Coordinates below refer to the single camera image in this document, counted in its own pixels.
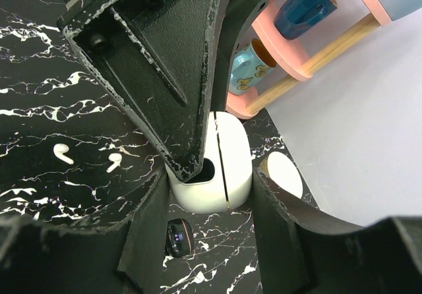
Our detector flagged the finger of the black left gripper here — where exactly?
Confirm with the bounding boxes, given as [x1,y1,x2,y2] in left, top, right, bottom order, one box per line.
[57,0,227,182]
[210,0,269,111]

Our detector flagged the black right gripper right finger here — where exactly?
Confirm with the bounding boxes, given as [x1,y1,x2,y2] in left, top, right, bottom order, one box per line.
[252,169,421,293]

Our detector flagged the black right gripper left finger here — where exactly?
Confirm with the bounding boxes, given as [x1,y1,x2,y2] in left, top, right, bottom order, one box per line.
[1,168,169,293]

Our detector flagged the black earbud charging case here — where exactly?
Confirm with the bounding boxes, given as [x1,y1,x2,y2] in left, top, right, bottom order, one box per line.
[165,218,195,258]

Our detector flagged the white earbud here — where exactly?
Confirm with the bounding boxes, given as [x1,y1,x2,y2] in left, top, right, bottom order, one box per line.
[53,143,74,165]
[106,153,123,173]

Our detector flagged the white square charging case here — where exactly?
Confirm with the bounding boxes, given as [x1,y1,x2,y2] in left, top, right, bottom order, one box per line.
[166,111,253,214]

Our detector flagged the blue butterfly mug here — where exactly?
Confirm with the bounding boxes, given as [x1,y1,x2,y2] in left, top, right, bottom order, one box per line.
[229,38,278,96]

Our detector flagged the dark blue mug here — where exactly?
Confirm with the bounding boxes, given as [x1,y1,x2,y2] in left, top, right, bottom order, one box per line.
[274,0,338,40]

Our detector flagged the cream white bowl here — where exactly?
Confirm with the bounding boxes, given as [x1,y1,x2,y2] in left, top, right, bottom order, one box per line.
[260,152,303,198]

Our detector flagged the pink three-tier shelf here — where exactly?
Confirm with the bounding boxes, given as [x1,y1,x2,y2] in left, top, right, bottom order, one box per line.
[226,0,392,119]

